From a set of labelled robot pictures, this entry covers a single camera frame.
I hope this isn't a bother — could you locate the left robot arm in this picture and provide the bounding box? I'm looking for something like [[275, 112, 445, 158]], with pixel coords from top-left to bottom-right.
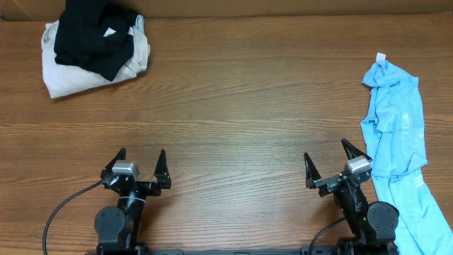
[[94, 148, 171, 255]]

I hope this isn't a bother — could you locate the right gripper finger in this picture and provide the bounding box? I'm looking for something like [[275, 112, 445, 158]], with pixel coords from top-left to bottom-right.
[[341, 138, 372, 161], [304, 152, 322, 189]]

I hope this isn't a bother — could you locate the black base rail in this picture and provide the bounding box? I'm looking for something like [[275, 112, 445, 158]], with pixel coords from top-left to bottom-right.
[[84, 244, 400, 255]]

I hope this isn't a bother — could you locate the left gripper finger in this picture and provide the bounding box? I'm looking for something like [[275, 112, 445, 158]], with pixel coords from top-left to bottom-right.
[[154, 149, 171, 189], [100, 147, 127, 179]]

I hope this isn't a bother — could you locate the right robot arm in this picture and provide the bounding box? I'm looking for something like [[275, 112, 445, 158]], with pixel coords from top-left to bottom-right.
[[301, 138, 399, 254]]

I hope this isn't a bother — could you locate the light blue t-shirt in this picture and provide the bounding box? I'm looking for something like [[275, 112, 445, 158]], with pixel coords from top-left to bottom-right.
[[361, 53, 452, 255]]

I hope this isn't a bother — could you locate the folded black garment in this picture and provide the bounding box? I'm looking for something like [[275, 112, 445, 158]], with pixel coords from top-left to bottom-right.
[[54, 0, 138, 81]]

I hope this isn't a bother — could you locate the folded beige garment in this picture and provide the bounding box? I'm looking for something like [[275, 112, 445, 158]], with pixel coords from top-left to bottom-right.
[[41, 15, 151, 98]]

